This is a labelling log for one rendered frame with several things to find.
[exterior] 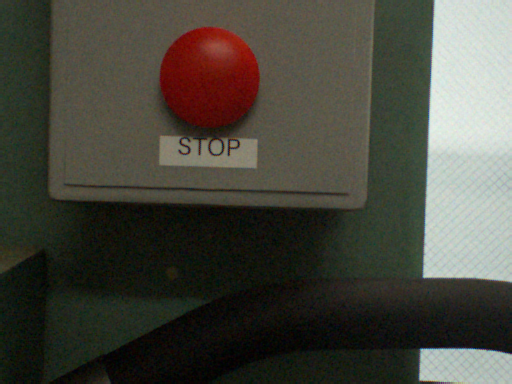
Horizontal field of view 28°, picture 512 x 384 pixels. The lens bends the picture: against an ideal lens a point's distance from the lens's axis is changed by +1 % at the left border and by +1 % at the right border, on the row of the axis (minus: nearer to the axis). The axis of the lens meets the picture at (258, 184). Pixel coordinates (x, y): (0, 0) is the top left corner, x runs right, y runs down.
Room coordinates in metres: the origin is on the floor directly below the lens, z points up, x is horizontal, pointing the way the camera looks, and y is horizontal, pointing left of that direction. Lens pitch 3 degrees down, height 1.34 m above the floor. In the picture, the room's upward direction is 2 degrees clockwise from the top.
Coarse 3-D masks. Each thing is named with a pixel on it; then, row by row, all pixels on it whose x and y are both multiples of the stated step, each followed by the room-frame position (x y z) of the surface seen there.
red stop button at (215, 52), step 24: (192, 48) 0.31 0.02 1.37; (216, 48) 0.31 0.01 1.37; (240, 48) 0.31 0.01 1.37; (168, 72) 0.31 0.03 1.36; (192, 72) 0.31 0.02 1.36; (216, 72) 0.31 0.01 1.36; (240, 72) 0.31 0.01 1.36; (168, 96) 0.31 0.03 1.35; (192, 96) 0.31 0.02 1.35; (216, 96) 0.31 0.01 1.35; (240, 96) 0.31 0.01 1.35; (192, 120) 0.31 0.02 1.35; (216, 120) 0.31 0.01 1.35
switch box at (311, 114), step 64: (64, 0) 0.32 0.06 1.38; (128, 0) 0.32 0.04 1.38; (192, 0) 0.32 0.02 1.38; (256, 0) 0.32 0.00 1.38; (320, 0) 0.32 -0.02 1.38; (64, 64) 0.32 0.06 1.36; (128, 64) 0.32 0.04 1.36; (320, 64) 0.32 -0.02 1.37; (64, 128) 0.32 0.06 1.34; (128, 128) 0.32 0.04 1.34; (192, 128) 0.32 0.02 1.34; (256, 128) 0.32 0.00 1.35; (320, 128) 0.32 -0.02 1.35; (64, 192) 0.32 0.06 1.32; (128, 192) 0.32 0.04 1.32; (192, 192) 0.32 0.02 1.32; (256, 192) 0.32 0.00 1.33; (320, 192) 0.32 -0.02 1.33
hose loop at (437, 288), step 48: (288, 288) 0.34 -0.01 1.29; (336, 288) 0.34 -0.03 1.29; (384, 288) 0.34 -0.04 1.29; (432, 288) 0.34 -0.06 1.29; (480, 288) 0.34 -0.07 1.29; (144, 336) 0.34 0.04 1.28; (192, 336) 0.33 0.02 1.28; (240, 336) 0.33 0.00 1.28; (288, 336) 0.33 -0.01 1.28; (336, 336) 0.34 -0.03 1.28; (384, 336) 0.34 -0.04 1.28; (432, 336) 0.34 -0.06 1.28; (480, 336) 0.34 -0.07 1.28
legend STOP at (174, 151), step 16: (160, 144) 0.32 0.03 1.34; (176, 144) 0.32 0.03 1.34; (192, 144) 0.32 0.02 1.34; (208, 144) 0.32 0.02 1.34; (224, 144) 0.32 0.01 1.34; (240, 144) 0.32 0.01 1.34; (256, 144) 0.32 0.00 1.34; (160, 160) 0.32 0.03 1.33; (176, 160) 0.32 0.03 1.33; (192, 160) 0.32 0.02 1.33; (208, 160) 0.32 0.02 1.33; (224, 160) 0.32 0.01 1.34; (240, 160) 0.32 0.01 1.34; (256, 160) 0.32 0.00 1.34
